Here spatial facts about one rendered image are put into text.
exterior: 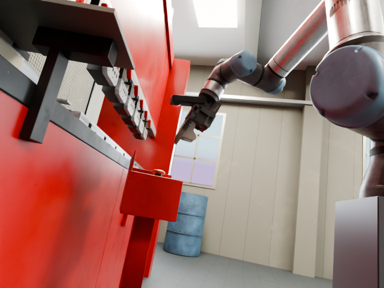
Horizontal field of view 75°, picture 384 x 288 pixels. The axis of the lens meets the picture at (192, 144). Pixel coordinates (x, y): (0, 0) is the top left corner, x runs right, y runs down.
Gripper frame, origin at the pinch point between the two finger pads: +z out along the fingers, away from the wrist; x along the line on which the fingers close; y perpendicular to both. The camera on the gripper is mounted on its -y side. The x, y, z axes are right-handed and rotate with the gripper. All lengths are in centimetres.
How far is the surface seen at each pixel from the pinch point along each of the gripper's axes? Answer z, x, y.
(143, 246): 32.8, 1.8, 8.6
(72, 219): 35.6, 0.3, -12.8
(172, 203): 18.3, -5.2, 8.6
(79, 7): 1.8, -39.5, -27.8
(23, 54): 7.3, -16.3, -42.3
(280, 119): -232, 303, 170
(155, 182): 15.6, -5.2, 0.9
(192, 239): 26, 294, 122
